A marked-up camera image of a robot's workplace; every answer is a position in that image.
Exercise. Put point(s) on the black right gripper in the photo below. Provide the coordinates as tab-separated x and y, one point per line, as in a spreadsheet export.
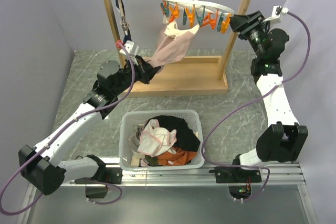
254	20

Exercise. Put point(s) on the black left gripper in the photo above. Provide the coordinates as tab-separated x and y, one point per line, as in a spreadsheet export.
146	70

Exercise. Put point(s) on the pink beige underwear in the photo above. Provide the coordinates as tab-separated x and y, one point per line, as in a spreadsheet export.
172	44

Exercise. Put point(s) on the white clip hanger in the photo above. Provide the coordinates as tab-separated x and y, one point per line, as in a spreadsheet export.
203	13

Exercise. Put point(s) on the white underwear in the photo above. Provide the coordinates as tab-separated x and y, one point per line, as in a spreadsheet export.
155	140

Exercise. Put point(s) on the black underwear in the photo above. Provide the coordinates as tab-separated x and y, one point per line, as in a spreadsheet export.
185	137

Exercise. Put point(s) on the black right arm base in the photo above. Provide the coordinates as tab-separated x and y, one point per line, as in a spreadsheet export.
239	180

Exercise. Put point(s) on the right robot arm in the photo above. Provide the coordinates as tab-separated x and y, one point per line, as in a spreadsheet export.
284	137

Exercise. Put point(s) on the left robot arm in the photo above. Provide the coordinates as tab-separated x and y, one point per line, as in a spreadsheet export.
44	165

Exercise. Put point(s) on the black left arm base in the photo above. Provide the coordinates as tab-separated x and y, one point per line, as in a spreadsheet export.
107	180

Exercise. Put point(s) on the navy blue underwear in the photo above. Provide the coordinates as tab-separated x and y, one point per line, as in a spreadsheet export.
125	38

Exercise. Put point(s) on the wooden clip hanger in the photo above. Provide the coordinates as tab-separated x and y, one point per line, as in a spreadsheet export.
124	22

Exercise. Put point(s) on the wooden clothes rack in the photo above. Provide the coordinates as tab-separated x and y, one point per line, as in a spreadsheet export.
198	75

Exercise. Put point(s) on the white plastic laundry basket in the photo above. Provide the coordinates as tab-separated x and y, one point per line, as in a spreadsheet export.
135	161

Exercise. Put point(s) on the grey garment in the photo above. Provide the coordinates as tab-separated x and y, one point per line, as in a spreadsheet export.
134	140

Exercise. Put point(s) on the orange brown garment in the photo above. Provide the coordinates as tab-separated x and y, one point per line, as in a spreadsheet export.
179	158

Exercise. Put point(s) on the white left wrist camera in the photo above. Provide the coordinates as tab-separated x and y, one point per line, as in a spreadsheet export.
128	48

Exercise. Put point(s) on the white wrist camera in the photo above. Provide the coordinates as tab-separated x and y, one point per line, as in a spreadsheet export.
128	48
278	12

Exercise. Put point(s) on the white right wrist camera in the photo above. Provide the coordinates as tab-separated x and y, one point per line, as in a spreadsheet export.
278	12

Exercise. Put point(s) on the aluminium mounting rail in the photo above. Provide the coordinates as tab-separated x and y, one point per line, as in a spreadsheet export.
280	174

